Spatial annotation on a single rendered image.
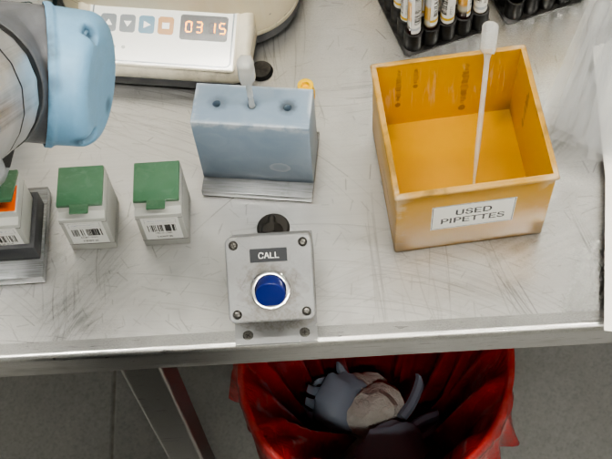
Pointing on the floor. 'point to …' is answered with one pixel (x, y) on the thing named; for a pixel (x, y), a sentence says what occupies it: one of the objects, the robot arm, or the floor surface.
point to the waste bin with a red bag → (255, 383)
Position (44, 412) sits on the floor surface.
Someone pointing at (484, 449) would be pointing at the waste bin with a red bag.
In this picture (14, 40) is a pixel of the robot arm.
